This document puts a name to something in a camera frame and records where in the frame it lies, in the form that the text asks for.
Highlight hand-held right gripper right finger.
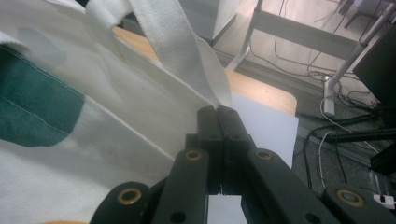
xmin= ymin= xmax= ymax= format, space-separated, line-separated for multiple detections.
xmin=217 ymin=105 xmax=258 ymax=196

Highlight white tote bag coloured patches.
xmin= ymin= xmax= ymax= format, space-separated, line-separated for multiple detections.
xmin=0 ymin=0 xmax=233 ymax=224

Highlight white power strip cable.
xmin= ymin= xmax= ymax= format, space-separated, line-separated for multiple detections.
xmin=318 ymin=92 xmax=381 ymax=191

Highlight black stand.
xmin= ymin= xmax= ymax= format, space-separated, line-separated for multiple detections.
xmin=310 ymin=127 xmax=396 ymax=175

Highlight white cabinet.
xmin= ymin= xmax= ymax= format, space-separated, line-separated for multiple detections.
xmin=178 ymin=0 xmax=241 ymax=47

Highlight white power strip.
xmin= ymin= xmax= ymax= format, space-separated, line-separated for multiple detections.
xmin=372 ymin=192 xmax=396 ymax=210

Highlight black floor cable tangle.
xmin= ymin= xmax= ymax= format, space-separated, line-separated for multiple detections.
xmin=247 ymin=0 xmax=391 ymax=114

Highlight black cabinet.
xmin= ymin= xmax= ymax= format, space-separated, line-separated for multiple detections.
xmin=352 ymin=22 xmax=396 ymax=108

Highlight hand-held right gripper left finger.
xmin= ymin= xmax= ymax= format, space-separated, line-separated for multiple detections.
xmin=185 ymin=105 xmax=224 ymax=196

